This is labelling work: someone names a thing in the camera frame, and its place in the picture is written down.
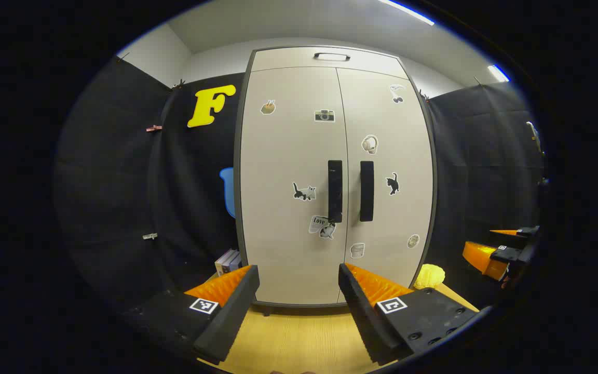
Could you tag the white double-door shoe cabinet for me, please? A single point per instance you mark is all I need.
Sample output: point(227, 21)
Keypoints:
point(288, 58)

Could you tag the white book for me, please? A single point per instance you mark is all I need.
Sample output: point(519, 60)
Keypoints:
point(222, 264)

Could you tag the ceiling light strip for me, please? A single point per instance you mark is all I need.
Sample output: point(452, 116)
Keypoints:
point(498, 72)
point(408, 10)

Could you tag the white shoe cabinet door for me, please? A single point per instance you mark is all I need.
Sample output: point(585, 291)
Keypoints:
point(283, 156)
point(397, 234)

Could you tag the dark book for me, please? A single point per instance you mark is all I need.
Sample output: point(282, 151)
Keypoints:
point(234, 261)

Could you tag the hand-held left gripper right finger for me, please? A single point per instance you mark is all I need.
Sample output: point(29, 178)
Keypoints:
point(364, 317)

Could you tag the pink cloth clip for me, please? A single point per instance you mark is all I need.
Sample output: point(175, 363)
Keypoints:
point(153, 128)

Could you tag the yellow knobbly ball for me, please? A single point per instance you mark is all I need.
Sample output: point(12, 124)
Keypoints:
point(429, 276)

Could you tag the dark cloth clip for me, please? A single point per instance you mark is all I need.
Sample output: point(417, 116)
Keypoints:
point(424, 95)
point(179, 83)

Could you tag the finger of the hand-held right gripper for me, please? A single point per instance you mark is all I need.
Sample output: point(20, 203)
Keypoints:
point(527, 231)
point(483, 259)

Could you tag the black backdrop cloth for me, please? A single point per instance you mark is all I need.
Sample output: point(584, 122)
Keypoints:
point(112, 182)

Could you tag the white cloth clip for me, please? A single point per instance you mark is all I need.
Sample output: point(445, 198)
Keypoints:
point(149, 236)

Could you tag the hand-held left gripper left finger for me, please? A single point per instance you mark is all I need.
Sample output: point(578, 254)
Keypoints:
point(231, 311)

